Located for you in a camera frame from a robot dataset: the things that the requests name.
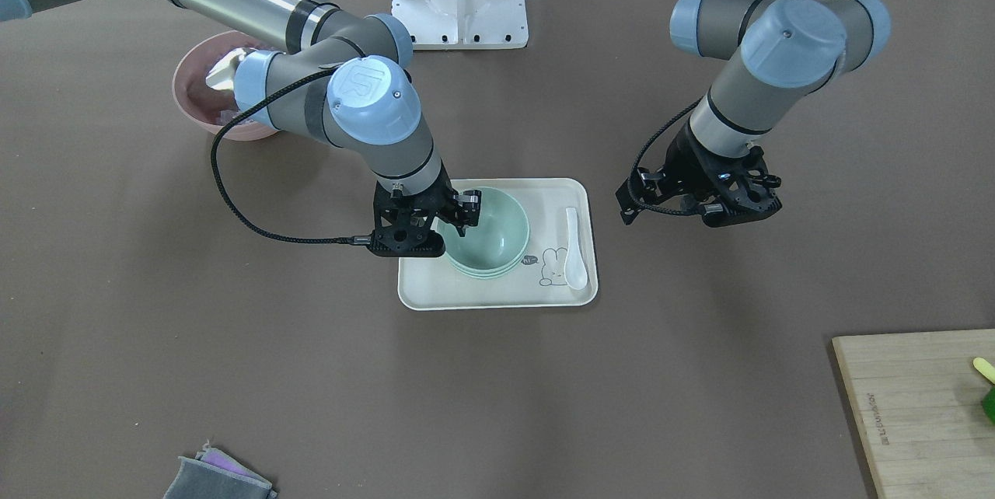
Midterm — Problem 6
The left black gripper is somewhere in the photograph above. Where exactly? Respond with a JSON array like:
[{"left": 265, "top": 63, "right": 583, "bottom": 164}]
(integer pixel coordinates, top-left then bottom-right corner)
[{"left": 616, "top": 124, "right": 783, "bottom": 229}]

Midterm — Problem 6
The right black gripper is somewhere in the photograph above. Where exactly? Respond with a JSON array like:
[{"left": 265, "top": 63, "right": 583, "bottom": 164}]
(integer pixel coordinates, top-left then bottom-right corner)
[{"left": 367, "top": 181, "right": 483, "bottom": 258}]

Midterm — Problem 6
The green bowl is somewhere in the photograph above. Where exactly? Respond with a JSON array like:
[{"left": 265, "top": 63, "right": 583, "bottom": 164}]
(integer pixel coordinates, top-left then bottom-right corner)
[
  {"left": 434, "top": 187, "right": 530, "bottom": 268},
  {"left": 444, "top": 251, "right": 525, "bottom": 280}
]

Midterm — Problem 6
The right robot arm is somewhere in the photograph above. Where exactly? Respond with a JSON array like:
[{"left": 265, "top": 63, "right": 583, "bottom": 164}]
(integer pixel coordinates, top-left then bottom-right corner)
[{"left": 2, "top": 0, "right": 482, "bottom": 258}]

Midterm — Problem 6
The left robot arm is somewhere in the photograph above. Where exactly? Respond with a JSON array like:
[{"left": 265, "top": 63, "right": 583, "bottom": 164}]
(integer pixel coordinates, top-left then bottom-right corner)
[{"left": 616, "top": 0, "right": 892, "bottom": 229}]

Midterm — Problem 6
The cream serving tray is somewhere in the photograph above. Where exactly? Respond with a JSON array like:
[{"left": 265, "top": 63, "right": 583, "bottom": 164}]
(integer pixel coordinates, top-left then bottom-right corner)
[{"left": 397, "top": 177, "right": 599, "bottom": 311}]

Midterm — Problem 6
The white ceramic spoon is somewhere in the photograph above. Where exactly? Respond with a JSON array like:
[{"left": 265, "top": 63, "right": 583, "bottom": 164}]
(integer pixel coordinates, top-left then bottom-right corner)
[{"left": 564, "top": 208, "right": 588, "bottom": 291}]

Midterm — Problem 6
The pink bowl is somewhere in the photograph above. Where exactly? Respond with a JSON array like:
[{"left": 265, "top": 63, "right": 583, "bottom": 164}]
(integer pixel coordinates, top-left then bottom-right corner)
[{"left": 172, "top": 30, "right": 273, "bottom": 134}]

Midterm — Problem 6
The wooden cutting board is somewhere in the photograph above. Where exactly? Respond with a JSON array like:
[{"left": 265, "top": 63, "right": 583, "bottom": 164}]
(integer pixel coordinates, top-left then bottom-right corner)
[{"left": 832, "top": 329, "right": 994, "bottom": 498}]

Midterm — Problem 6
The purple cloth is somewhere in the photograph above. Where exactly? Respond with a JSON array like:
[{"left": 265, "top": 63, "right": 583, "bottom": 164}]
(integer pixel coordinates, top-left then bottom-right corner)
[{"left": 196, "top": 445, "right": 260, "bottom": 479}]

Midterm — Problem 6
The yellow plastic knife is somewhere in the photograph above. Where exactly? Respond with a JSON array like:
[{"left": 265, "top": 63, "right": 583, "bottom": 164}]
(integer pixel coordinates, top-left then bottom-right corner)
[{"left": 972, "top": 357, "right": 995, "bottom": 386}]

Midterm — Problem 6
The grey cleaning cloth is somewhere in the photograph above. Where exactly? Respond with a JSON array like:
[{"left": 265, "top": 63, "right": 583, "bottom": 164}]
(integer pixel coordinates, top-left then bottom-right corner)
[{"left": 163, "top": 458, "right": 278, "bottom": 498}]

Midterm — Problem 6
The green lime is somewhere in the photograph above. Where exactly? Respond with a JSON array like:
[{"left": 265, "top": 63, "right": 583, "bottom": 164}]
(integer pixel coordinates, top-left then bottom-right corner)
[{"left": 980, "top": 386, "right": 995, "bottom": 424}]

